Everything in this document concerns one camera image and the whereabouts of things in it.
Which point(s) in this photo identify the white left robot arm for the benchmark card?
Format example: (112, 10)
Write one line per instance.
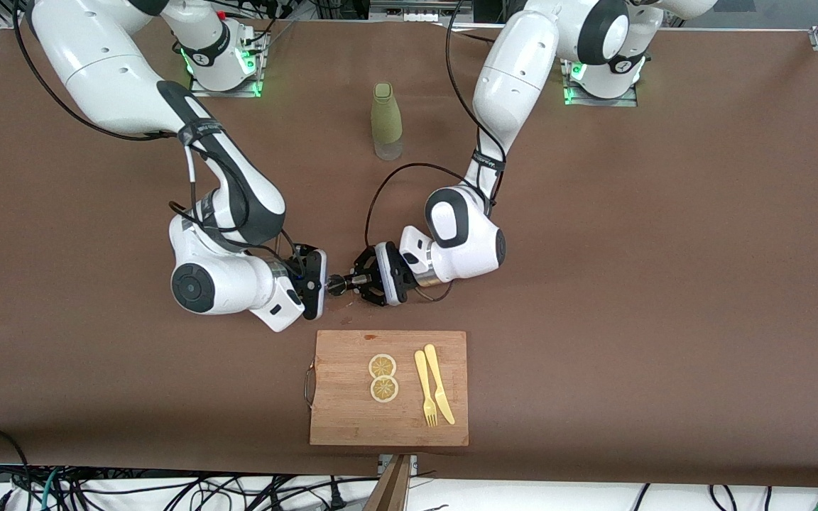
(515, 85)

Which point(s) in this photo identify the grey equipment rack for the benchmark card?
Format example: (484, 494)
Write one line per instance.
(416, 8)

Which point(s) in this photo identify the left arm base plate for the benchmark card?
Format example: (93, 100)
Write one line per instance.
(622, 102)

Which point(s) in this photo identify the aluminium profile post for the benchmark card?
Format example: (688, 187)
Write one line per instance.
(391, 493)

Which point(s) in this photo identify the yellow plastic knife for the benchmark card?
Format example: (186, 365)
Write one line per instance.
(436, 376)

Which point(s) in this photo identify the steel jigger measuring cup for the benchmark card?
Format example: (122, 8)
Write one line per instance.
(338, 284)

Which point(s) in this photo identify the lemon slice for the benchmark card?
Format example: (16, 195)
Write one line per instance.
(382, 366)
(384, 389)

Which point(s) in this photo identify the bamboo cutting board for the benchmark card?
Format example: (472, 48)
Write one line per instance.
(345, 411)

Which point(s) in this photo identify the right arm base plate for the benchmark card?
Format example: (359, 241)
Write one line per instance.
(238, 93)

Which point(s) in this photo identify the green sleeved glass bottle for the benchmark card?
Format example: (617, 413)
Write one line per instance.
(386, 121)

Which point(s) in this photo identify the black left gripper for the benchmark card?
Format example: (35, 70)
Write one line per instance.
(368, 277)

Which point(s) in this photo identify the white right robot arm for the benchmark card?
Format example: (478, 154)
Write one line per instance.
(96, 64)

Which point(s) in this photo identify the yellow plastic fork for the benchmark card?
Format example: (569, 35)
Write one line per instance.
(422, 376)

